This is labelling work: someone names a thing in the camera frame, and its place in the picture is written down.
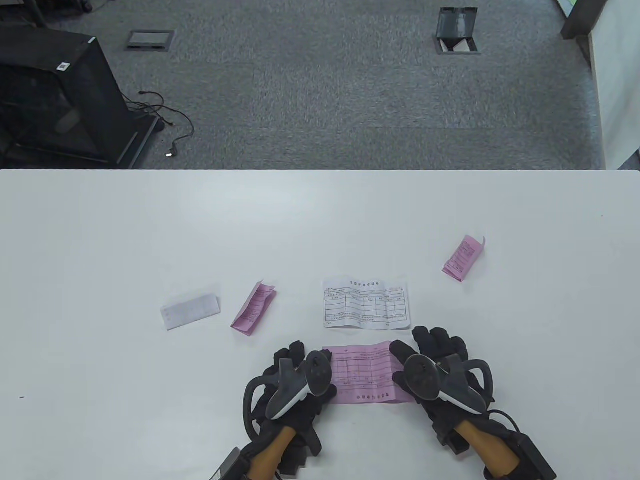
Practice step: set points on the white partition panel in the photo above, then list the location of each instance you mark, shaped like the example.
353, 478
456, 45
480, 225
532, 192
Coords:
617, 90

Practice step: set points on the black white hand controller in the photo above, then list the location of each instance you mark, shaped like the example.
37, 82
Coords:
420, 377
317, 372

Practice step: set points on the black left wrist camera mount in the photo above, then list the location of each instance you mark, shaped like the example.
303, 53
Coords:
300, 460

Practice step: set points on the closed grey floor box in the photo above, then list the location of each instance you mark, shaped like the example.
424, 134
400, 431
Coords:
149, 39

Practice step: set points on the black white left hand controller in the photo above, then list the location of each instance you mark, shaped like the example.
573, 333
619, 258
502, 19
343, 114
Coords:
317, 372

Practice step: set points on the person's left forearm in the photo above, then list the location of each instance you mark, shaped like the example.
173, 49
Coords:
267, 457

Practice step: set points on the dark grey post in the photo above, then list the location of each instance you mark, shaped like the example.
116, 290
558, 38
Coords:
582, 20

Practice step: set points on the pink paper invoice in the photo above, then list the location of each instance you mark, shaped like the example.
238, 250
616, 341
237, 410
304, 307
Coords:
462, 257
362, 372
252, 310

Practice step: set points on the white paper invoice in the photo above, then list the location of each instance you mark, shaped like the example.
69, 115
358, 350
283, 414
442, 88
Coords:
190, 309
365, 302

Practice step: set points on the black white right hand controller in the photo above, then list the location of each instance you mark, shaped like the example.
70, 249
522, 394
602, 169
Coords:
420, 377

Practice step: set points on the person's right forearm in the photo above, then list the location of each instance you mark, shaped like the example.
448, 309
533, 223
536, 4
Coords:
485, 445

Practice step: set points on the person's right hand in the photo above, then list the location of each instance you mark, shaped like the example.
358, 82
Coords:
440, 342

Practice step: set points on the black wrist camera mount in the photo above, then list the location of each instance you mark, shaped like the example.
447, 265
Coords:
450, 442
300, 460

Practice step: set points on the black caster wheel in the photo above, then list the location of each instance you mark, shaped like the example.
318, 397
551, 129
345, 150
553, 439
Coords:
85, 6

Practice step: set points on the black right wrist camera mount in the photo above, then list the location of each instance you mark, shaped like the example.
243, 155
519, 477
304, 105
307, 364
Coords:
450, 442

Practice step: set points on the open grey floor box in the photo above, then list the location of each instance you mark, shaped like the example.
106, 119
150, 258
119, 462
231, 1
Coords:
455, 22

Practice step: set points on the black equipment cabinet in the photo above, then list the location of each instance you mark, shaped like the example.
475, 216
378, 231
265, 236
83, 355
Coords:
75, 100

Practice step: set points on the person's left hand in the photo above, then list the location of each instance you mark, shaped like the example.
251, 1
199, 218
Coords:
300, 417

